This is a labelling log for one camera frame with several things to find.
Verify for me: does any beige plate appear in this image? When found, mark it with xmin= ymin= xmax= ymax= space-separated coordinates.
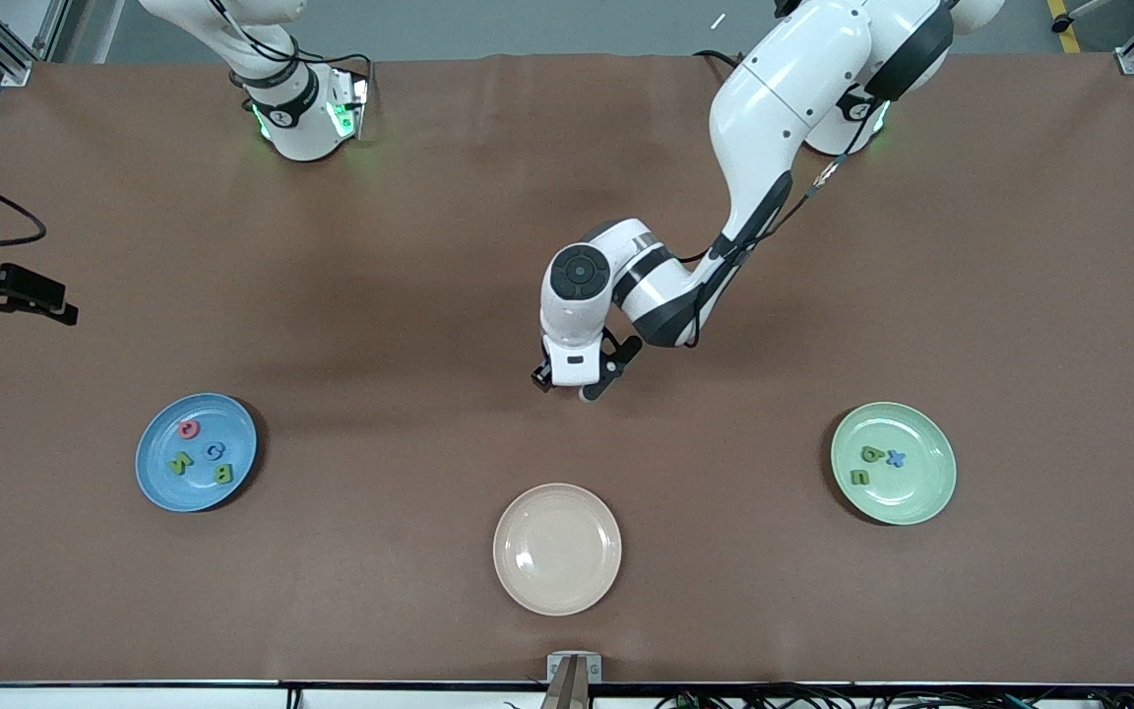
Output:
xmin=493 ymin=483 xmax=622 ymax=617

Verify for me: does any blue plate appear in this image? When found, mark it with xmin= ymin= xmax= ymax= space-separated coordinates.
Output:
xmin=135 ymin=393 xmax=259 ymax=513

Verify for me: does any green plate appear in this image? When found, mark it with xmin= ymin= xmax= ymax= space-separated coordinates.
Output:
xmin=831 ymin=402 xmax=958 ymax=526

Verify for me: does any brown table cover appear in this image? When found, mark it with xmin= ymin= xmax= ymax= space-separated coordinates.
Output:
xmin=0 ymin=51 xmax=1134 ymax=685

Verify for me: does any metal base connector box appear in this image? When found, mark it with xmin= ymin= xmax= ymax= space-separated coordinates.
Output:
xmin=329 ymin=71 xmax=373 ymax=141

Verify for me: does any white table edge profile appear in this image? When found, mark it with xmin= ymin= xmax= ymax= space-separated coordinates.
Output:
xmin=0 ymin=681 xmax=1134 ymax=709

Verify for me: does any yellow floor tape strip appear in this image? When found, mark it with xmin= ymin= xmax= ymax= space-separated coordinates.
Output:
xmin=1047 ymin=0 xmax=1081 ymax=53

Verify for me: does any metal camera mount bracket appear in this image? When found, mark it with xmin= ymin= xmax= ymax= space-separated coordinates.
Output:
xmin=539 ymin=652 xmax=603 ymax=709

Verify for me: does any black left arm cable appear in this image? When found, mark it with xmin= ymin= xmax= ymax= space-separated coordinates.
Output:
xmin=677 ymin=98 xmax=885 ymax=267

